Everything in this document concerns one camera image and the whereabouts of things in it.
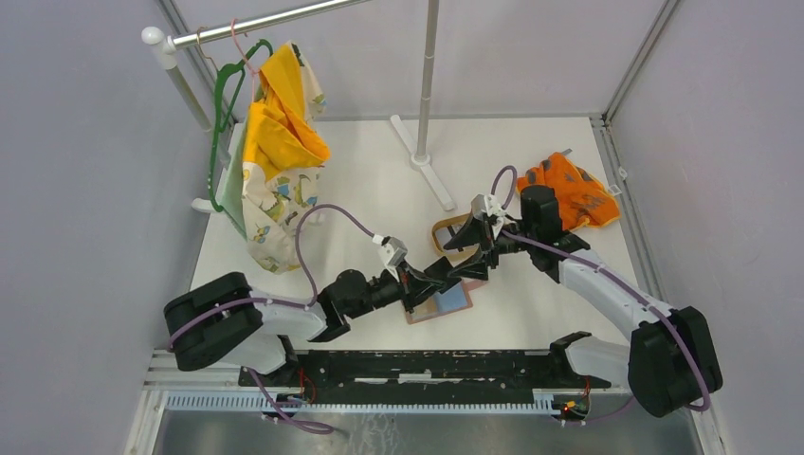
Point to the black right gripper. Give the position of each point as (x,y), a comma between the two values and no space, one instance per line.
(485,236)

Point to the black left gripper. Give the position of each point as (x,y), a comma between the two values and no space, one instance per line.
(408,288)

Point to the yellow striped card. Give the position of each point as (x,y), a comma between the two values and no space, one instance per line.
(427,309)

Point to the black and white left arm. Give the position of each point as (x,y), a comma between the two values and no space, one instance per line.
(227,320)

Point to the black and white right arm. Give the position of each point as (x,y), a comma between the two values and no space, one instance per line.
(668,362)

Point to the tan oval card tray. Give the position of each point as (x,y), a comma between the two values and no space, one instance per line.
(442,231)

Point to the white rack base foot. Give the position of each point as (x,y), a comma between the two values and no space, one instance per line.
(423,165)

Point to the orange cloth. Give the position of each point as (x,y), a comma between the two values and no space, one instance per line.
(583,201)

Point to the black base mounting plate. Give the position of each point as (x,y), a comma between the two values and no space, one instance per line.
(427,377)

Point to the yellow patterned garment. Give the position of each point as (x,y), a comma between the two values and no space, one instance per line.
(272,179)

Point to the white left rack foot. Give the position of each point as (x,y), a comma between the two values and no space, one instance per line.
(203,206)

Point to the green clothes hanger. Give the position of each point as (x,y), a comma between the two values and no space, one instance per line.
(223,111)

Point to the pink clothes hanger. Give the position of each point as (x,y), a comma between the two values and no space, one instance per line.
(245,59)

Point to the metal clothes rack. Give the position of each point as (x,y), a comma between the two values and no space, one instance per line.
(372,61)

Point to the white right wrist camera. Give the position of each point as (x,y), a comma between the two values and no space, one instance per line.
(487,206)

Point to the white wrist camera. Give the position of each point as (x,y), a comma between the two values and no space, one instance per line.
(392,253)
(487,206)

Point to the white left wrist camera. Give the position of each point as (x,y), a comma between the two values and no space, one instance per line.
(392,253)

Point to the aluminium frame rail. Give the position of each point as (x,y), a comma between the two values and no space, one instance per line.
(231,387)

